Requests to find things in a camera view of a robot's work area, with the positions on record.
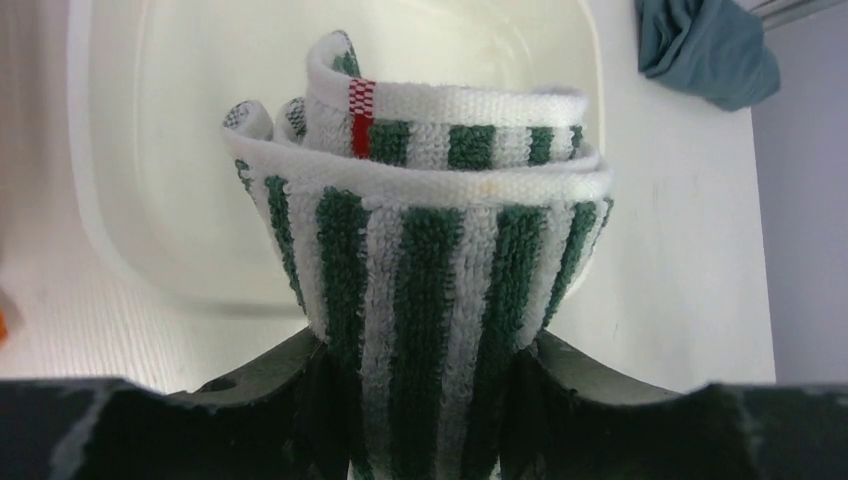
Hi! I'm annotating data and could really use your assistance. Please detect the white plastic tub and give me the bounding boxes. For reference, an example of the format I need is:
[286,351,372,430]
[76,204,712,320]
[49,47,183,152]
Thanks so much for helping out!
[67,1,603,319]

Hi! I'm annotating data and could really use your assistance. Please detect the blue-grey folded cloth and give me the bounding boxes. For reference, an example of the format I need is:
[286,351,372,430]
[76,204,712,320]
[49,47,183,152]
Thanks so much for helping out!
[634,0,781,112]

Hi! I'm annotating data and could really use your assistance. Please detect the orange and cream cloth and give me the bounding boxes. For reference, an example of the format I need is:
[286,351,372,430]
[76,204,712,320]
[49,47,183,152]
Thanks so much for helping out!
[1,290,21,347]

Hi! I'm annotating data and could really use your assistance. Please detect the green white striped towel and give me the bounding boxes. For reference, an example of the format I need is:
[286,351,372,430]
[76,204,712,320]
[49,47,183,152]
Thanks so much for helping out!
[223,30,613,479]

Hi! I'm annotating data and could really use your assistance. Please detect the aluminium frame post right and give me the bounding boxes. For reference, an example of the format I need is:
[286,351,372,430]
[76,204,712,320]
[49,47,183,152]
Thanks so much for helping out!
[747,0,847,31]

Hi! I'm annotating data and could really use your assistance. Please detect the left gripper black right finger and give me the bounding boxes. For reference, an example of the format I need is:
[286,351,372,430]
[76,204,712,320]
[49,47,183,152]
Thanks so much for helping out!
[499,331,682,479]

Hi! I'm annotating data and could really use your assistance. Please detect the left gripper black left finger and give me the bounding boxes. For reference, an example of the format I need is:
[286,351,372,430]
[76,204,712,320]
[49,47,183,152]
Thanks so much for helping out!
[172,329,350,479]

